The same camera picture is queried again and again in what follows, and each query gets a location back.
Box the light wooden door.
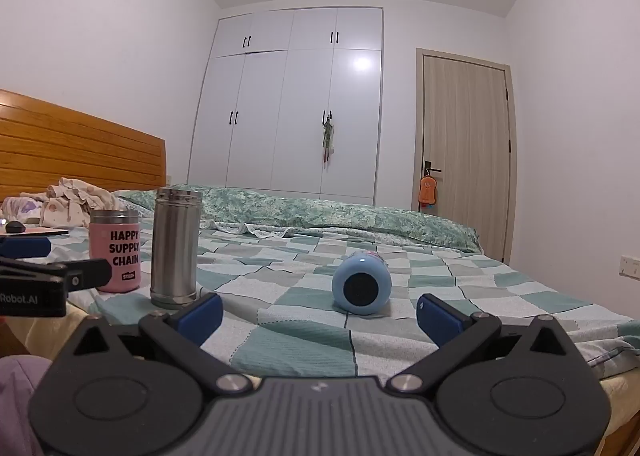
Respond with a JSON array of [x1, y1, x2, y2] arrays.
[[415, 47, 517, 265]]

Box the pink flat pad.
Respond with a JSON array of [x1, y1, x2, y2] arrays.
[[0, 228, 70, 239]]

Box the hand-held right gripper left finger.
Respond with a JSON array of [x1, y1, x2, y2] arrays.
[[57, 293, 253, 394]]

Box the wooden headboard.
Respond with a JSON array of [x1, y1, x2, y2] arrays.
[[0, 89, 167, 202]]

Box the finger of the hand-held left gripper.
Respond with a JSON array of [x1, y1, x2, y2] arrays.
[[0, 257, 112, 293], [0, 237, 53, 259]]

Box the stainless steel thermos cup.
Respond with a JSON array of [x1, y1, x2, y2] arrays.
[[150, 187, 203, 310]]

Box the pink printed cup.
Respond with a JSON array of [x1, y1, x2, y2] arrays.
[[89, 209, 141, 294]]

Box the green hanging ornament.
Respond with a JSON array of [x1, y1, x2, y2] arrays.
[[321, 110, 335, 168]]

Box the beige mattress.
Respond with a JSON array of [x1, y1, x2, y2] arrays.
[[2, 301, 640, 456]]

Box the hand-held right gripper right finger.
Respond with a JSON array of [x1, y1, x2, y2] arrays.
[[387, 293, 587, 394]]

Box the pile of light clothes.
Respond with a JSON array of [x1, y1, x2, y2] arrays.
[[0, 177, 127, 230]]

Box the white wardrobe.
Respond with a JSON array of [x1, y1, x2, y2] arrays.
[[187, 6, 385, 207]]

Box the green floral quilt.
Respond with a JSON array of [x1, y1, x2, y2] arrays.
[[112, 184, 484, 254]]

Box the person's purple clothing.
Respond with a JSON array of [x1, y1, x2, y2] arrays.
[[0, 354, 54, 456]]

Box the light blue cup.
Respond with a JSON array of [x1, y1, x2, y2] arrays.
[[331, 251, 392, 318]]

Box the orange hanging ornament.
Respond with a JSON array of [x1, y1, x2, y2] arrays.
[[418, 175, 440, 212]]

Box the checkered bed sheet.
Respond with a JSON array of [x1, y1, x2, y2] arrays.
[[0, 213, 640, 382]]

